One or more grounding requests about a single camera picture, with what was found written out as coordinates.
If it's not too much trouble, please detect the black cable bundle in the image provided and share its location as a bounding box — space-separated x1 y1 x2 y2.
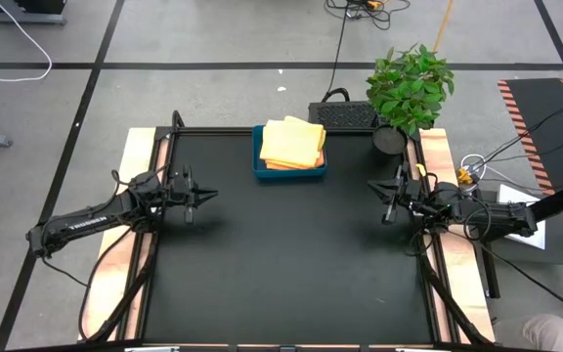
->
325 0 412 31

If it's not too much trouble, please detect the black mesh computer case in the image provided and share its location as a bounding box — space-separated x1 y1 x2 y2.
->
308 101 380 131

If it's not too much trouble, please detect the person's leg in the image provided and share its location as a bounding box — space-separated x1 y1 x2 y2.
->
493 313 563 352

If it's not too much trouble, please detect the grey furniture foot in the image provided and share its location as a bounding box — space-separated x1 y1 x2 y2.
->
0 0 67 26

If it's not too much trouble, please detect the green leafy plant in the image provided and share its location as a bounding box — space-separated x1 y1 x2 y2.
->
365 43 455 137

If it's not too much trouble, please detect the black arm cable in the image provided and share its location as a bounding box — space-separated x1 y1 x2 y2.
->
41 224 139 342
445 229 563 320

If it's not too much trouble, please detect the orange floor cable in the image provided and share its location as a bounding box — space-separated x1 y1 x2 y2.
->
432 0 455 54

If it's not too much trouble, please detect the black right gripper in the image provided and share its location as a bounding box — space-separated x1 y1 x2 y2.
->
366 162 428 227

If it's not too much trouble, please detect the orange microfiber towel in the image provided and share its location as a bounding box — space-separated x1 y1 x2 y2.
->
265 152 325 172
259 115 327 170

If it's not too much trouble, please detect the black plant pot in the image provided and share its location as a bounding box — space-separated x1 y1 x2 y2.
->
370 125 409 156

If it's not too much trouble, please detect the white floor cable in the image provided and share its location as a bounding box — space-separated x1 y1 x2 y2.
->
0 0 53 83

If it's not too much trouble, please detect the black camera stand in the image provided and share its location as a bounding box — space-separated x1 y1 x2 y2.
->
475 173 563 300

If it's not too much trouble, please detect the white coiled cable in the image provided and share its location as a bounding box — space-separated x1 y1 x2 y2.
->
459 154 488 172

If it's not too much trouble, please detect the black floor cable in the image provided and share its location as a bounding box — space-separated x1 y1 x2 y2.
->
325 9 352 104

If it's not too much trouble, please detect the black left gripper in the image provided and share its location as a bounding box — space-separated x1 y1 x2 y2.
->
165 164 220 226

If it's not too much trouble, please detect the wooden table side panel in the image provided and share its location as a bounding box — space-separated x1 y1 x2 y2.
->
78 127 170 342
417 128 497 343

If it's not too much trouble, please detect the teal plastic bin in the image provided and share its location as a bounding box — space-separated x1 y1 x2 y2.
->
251 124 328 181

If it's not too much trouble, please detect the black hazard-striped mat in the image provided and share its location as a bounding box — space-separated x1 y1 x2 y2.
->
498 77 563 236

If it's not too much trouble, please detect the black table frame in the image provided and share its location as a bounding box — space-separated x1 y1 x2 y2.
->
134 125 452 346

